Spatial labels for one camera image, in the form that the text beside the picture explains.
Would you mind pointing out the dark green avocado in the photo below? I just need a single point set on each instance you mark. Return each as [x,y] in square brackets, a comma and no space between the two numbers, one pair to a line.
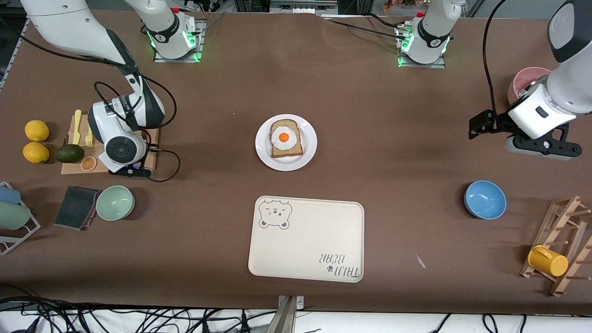
[69,153]

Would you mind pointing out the pink bowl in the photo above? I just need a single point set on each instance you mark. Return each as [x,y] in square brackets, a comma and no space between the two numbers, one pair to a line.
[522,81]

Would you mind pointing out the white round plate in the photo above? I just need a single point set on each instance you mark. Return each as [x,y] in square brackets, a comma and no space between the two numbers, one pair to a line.
[309,159]

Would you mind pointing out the yellow plastic fork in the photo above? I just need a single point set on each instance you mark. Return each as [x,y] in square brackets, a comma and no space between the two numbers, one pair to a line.
[89,138]

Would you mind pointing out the wooden cutting board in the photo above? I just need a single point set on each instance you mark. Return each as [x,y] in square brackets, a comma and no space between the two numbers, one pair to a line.
[76,159]

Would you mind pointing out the yellow lemon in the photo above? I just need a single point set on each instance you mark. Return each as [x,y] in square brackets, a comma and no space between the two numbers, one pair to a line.
[37,130]
[35,152]

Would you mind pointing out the dark grey folded cloth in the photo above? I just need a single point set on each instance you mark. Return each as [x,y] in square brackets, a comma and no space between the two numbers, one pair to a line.
[76,208]

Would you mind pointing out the brown toast bread slice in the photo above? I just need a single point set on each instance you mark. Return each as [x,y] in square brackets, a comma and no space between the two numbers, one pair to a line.
[277,152]

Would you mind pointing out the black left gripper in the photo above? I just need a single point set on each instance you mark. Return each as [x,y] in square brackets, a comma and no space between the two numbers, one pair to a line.
[500,122]

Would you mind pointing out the orange slice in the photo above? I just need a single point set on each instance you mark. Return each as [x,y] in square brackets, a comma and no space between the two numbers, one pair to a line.
[89,163]

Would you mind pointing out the small grey paper scrap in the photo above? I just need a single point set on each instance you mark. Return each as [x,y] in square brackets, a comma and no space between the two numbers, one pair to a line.
[420,261]

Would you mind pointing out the blue bowl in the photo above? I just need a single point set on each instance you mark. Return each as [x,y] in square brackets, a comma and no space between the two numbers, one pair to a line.
[485,200]

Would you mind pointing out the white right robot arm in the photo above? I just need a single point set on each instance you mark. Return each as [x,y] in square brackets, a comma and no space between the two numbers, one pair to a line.
[69,27]

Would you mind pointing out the pale green cup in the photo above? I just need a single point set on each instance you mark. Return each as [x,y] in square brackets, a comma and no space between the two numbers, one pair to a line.
[14,216]

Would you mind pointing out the wooden mug rack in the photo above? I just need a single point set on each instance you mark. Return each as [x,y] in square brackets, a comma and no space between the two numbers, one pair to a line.
[566,202]

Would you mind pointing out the light blue cup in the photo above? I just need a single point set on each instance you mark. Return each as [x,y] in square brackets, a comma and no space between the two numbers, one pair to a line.
[9,195]

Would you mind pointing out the yellow plastic knife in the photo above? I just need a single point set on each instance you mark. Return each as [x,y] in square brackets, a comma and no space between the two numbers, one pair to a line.
[77,125]

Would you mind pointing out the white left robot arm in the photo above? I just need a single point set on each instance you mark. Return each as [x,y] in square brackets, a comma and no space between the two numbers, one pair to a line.
[573,92]

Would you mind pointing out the brown table cover sheet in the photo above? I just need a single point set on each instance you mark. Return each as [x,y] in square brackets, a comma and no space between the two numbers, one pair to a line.
[370,92]

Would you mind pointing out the pale green bowl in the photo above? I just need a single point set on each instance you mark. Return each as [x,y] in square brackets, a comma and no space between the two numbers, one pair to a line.
[115,203]

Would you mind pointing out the fried egg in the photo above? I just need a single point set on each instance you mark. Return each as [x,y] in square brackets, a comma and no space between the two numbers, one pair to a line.
[283,137]

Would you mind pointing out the grey metal clamp post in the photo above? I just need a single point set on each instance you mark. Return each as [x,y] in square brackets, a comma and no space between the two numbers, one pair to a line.
[287,317]

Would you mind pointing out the aluminium frame rail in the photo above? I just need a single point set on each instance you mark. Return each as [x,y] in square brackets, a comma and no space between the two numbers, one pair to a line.
[303,5]

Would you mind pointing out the yellow mug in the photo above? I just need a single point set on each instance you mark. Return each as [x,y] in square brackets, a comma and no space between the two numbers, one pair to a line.
[548,261]

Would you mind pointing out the cream bear print tray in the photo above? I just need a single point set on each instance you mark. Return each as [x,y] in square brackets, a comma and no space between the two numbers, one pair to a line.
[305,245]

